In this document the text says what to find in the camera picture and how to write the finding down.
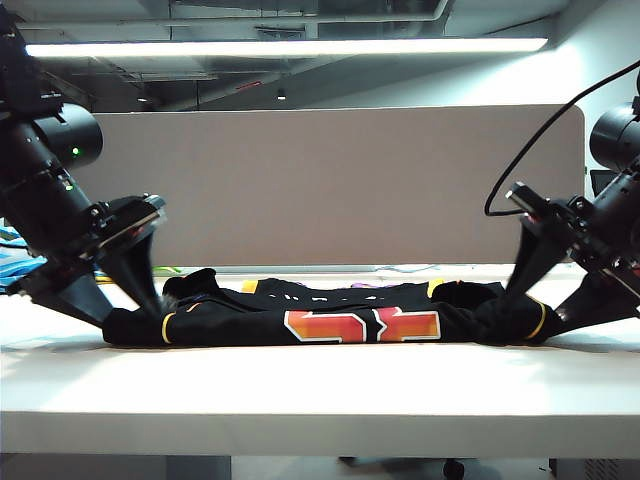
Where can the green flat item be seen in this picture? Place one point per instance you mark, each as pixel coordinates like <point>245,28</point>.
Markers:
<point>167,271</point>

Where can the light blue crumpled garment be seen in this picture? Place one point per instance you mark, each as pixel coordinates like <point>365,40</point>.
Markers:
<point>12,267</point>

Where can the black basketball jersey number 35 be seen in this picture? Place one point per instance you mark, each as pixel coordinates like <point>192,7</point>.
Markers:
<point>240,325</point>

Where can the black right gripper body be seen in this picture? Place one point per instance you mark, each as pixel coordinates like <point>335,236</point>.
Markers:
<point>575,225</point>

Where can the long white ceiling light strip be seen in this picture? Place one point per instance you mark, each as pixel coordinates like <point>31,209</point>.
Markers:
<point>280,47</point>

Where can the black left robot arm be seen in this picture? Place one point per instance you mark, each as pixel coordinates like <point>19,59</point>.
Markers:
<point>35,170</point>

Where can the black chair wheel base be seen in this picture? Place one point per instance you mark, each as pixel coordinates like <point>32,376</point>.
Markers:
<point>452,469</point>

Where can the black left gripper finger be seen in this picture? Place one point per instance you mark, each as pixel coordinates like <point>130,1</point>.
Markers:
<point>137,270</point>
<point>80,297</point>

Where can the grey-brown desk divider panel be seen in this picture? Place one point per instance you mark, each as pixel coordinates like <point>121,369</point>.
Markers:
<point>325,190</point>

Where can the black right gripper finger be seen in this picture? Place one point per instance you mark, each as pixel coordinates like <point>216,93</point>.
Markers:
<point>605,302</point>
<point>532,260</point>

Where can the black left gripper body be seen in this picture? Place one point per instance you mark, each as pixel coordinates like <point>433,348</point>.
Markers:
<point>130,215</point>

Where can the small black ceiling spotlight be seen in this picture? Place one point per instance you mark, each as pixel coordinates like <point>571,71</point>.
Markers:
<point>281,96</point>

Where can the black office chair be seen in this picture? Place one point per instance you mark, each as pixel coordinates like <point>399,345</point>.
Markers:
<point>599,180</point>

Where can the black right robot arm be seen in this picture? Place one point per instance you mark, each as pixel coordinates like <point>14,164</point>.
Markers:
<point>620,145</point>

